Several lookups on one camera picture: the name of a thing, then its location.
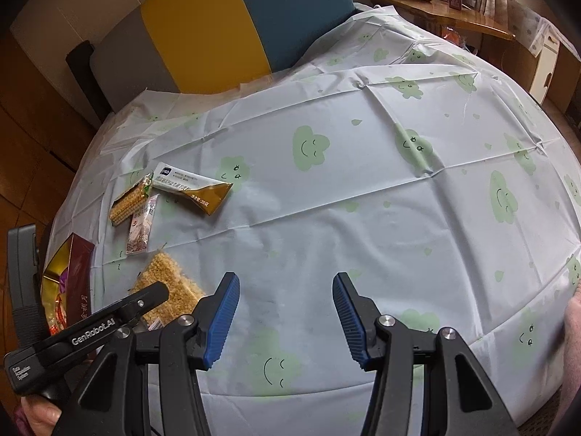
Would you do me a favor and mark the wooden desk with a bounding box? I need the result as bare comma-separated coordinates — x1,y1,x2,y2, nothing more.
367,0,518,43

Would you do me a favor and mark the small pink white packet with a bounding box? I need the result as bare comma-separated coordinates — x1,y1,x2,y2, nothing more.
126,194,161,255

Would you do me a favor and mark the white side cabinet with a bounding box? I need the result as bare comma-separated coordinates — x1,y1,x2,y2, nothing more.
529,32,568,105

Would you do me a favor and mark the floral cloth cover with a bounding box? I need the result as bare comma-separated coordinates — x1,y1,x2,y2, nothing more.
508,0,561,57

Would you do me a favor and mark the clear rice cracker packet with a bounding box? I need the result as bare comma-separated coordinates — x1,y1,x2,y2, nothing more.
131,250,206,330

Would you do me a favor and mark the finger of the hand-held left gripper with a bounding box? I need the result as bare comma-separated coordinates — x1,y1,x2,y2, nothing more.
129,282,170,323

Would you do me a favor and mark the grey yellow blue sofa backrest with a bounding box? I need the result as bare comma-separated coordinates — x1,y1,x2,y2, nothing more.
66,0,357,123

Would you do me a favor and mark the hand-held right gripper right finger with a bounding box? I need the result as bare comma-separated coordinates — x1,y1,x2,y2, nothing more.
332,272,518,436

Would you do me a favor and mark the white and brown bar packet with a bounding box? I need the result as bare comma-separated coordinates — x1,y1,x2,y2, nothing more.
152,162,234,215

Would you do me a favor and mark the maroon gift box gold interior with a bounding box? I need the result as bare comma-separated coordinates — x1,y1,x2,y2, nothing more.
43,233,96,332

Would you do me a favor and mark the person's left hand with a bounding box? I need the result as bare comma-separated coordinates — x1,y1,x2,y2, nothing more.
20,395,62,430

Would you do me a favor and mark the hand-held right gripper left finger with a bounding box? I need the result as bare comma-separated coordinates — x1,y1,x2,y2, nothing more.
54,272,240,436

